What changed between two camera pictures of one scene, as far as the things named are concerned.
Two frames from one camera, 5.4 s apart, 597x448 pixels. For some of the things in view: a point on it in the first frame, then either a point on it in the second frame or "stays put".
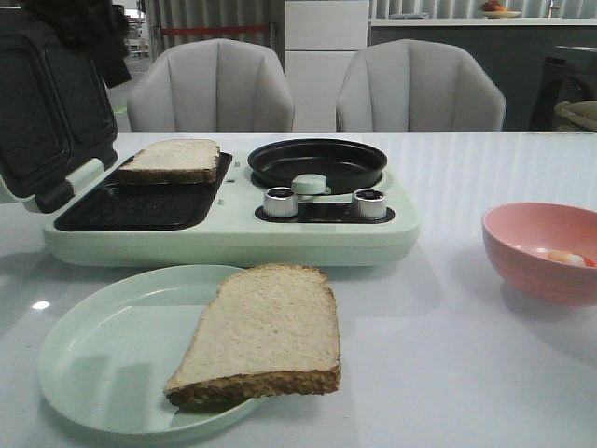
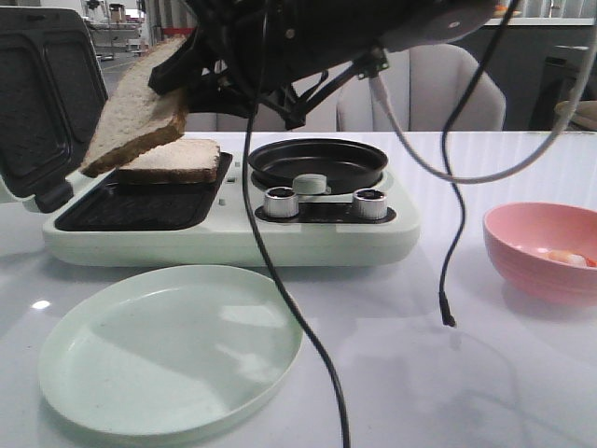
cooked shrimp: [571, 258] stays put
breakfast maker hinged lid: [55, 114] stays put
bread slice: [270, 329] to [136, 114]
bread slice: [173, 161] stays put
